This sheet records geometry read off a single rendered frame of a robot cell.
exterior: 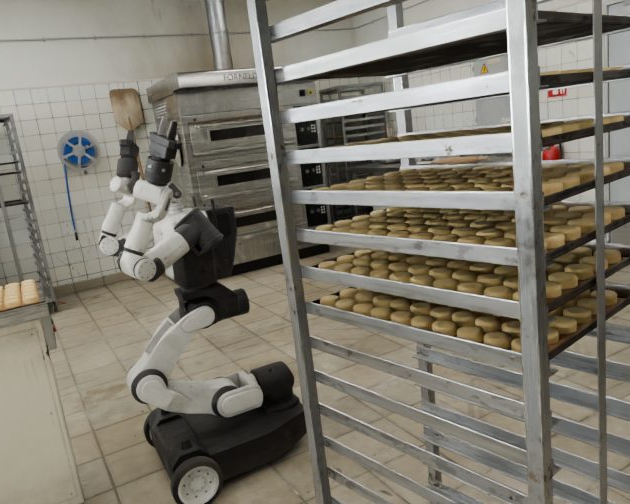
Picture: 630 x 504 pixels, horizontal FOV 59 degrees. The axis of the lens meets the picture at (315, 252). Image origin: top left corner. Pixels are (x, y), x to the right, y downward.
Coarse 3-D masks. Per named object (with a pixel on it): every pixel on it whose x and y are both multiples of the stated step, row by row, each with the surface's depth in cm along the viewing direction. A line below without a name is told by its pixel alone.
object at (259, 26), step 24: (264, 0) 120; (264, 24) 121; (264, 48) 121; (264, 72) 122; (264, 96) 124; (264, 120) 126; (288, 192) 129; (288, 216) 130; (288, 240) 130; (288, 264) 132; (288, 288) 134; (312, 360) 138; (312, 384) 139; (312, 408) 140; (312, 432) 141; (312, 456) 144
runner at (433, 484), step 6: (432, 480) 178; (432, 486) 178; (438, 486) 176; (444, 486) 174; (438, 492) 175; (444, 492) 174; (450, 492) 173; (456, 492) 171; (450, 498) 171; (456, 498) 171; (462, 498) 169; (468, 498) 167
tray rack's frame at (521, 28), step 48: (528, 0) 76; (528, 48) 77; (528, 96) 78; (528, 144) 80; (528, 192) 82; (528, 240) 84; (528, 288) 85; (528, 336) 87; (528, 384) 89; (528, 432) 92; (528, 480) 94
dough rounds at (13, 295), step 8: (32, 280) 226; (0, 288) 220; (8, 288) 217; (16, 288) 217; (24, 288) 213; (32, 288) 212; (0, 296) 205; (8, 296) 205; (16, 296) 202; (24, 296) 202; (32, 296) 199; (0, 304) 194; (8, 304) 194; (16, 304) 195; (24, 304) 197
